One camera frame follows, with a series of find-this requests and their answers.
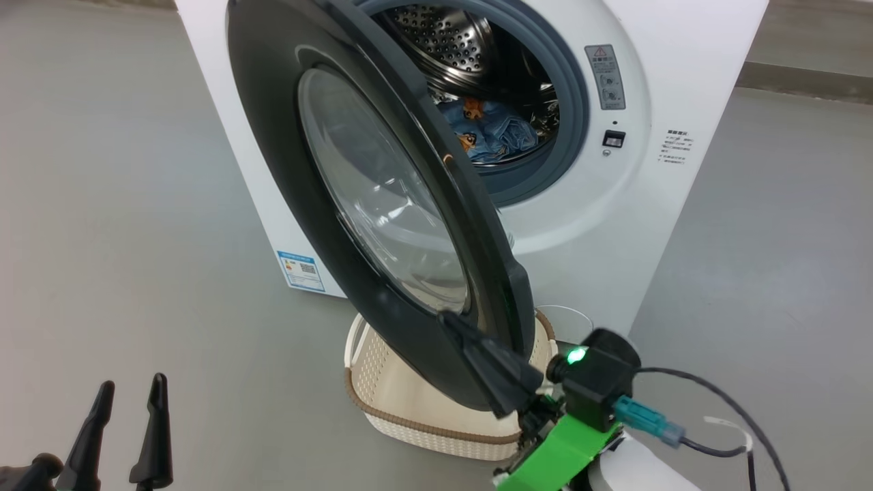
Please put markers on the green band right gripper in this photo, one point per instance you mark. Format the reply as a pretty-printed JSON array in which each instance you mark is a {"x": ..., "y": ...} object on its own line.
[{"x": 559, "y": 457}]

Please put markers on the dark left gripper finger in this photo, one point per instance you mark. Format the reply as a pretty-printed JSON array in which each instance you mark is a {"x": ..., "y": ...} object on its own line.
[
  {"x": 85, "y": 450},
  {"x": 155, "y": 450}
]

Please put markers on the blue cartoon print garment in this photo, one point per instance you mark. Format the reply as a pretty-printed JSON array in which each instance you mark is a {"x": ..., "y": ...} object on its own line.
[{"x": 501, "y": 136}]

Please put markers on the black round glass washer door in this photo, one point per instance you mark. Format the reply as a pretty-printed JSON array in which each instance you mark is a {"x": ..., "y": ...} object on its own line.
[{"x": 273, "y": 136}]

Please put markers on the cream perforated laundry basket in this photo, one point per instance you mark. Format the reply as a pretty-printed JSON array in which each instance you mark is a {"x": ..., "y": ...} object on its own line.
[{"x": 409, "y": 409}]

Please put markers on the grey rubber door seal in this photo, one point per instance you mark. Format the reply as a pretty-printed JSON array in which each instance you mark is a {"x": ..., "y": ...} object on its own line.
[{"x": 574, "y": 102}]

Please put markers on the white front-load washing machine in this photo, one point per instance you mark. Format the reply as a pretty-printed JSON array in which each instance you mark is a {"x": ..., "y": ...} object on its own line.
[{"x": 682, "y": 68}]

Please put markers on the round white filter cover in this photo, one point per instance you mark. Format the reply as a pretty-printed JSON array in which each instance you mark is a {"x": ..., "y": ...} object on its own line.
[{"x": 569, "y": 320}]

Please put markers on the blue energy label sticker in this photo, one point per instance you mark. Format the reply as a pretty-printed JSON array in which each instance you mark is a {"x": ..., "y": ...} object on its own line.
[{"x": 300, "y": 271}]

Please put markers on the grey warning sticker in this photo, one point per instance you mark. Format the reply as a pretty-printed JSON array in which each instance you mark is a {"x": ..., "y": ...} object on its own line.
[{"x": 605, "y": 78}]

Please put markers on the steel perforated washer drum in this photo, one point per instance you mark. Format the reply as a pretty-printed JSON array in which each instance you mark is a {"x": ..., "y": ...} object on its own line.
[{"x": 443, "y": 34}]

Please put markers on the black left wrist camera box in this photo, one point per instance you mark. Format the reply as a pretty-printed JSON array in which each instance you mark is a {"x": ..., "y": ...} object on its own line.
[{"x": 27, "y": 474}]

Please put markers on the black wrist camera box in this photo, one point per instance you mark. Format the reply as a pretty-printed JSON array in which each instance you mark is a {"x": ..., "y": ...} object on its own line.
[
  {"x": 27, "y": 474},
  {"x": 600, "y": 389}
]

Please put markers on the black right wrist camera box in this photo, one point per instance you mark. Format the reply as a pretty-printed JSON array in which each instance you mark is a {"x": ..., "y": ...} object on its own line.
[{"x": 600, "y": 389}]

